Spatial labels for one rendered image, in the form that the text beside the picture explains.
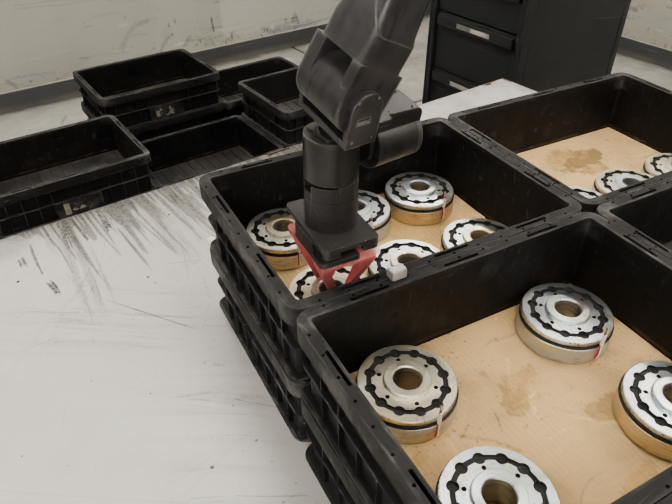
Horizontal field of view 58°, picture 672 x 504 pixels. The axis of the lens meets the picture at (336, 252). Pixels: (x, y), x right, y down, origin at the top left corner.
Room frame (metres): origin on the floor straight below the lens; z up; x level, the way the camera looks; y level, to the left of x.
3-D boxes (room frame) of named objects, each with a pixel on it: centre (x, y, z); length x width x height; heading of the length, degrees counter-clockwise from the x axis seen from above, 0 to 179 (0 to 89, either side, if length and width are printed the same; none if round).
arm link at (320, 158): (0.55, 0.00, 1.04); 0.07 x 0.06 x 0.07; 126
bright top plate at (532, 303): (0.51, -0.26, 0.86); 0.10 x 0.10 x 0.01
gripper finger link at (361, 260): (0.53, 0.00, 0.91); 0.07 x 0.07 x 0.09; 27
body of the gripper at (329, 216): (0.54, 0.01, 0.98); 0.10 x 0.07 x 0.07; 27
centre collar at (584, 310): (0.51, -0.26, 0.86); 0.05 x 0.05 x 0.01
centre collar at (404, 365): (0.40, -0.07, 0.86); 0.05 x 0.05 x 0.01
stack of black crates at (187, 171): (1.63, 0.40, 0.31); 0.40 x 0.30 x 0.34; 126
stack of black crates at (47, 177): (1.39, 0.72, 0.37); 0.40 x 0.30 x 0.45; 126
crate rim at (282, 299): (0.66, -0.06, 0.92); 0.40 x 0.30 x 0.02; 118
